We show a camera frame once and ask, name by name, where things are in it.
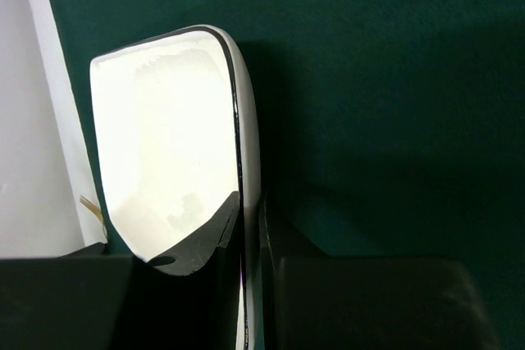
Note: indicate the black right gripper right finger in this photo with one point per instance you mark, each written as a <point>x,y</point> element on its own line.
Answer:
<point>311,300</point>

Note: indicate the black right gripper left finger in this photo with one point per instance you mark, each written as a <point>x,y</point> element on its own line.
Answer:
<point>82,296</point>

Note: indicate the gold fork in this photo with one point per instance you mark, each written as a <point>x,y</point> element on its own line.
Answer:
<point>92,222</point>

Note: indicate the white rectangular plate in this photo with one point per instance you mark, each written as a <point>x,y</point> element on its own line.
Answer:
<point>178,153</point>

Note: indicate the dark green cloth napkin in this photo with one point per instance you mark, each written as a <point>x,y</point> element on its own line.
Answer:
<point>387,127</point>

